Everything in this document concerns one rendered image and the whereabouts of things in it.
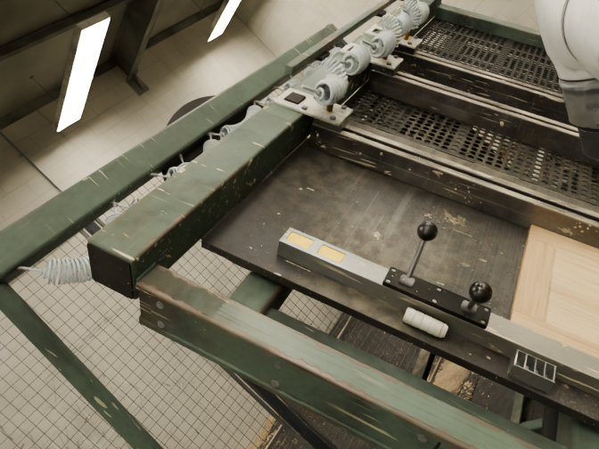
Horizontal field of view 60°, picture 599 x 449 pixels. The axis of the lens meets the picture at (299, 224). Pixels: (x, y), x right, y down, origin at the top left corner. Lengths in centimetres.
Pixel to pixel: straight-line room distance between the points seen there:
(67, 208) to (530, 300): 116
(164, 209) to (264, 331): 31
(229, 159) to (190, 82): 621
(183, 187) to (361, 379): 51
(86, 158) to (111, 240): 537
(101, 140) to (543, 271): 570
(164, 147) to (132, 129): 487
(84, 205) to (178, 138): 44
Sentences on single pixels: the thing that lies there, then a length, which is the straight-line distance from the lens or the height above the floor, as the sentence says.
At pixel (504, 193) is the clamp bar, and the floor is 141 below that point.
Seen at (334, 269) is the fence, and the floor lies 161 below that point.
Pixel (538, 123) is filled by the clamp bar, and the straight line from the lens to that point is 174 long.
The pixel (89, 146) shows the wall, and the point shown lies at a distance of 639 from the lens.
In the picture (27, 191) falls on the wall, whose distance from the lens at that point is 603.
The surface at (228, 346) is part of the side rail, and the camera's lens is 91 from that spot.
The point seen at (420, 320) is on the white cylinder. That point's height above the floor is 145.
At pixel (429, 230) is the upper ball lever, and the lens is 98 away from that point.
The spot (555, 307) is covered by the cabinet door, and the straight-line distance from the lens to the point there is 117.
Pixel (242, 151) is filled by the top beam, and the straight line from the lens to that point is 118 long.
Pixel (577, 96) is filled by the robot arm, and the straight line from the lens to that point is 62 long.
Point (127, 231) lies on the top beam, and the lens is 96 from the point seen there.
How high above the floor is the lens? 181
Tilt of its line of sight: 5 degrees down
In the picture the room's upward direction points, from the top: 45 degrees counter-clockwise
